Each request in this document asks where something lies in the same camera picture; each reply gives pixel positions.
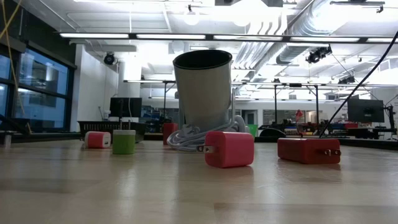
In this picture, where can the small red charger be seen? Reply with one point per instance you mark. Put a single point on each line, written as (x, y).
(169, 132)

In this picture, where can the pink charger with label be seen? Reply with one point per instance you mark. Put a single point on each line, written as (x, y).
(231, 150)

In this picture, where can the green white charger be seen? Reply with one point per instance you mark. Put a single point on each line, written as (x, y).
(123, 143)

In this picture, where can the small pink white charger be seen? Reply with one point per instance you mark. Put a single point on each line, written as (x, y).
(97, 140)

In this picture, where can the large red wall charger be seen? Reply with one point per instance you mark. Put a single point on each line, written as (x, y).
(308, 151)

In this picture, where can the white cylindrical projector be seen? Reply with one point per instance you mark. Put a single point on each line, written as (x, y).
(202, 93)

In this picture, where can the green plastic basket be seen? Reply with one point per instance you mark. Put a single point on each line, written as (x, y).
(253, 130)

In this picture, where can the black computer monitor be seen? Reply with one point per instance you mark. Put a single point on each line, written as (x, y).
(126, 107)
(365, 110)

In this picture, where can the LED light bar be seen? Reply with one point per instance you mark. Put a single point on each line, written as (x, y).
(171, 36)

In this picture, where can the black plastic basket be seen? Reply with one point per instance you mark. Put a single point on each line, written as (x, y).
(102, 127)

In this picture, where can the black ceiling spotlight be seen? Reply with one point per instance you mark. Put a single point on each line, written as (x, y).
(317, 55)

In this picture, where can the black ceiling camera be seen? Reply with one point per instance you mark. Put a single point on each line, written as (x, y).
(109, 58)

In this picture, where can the black background rig frame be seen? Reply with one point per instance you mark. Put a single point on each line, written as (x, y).
(316, 102)

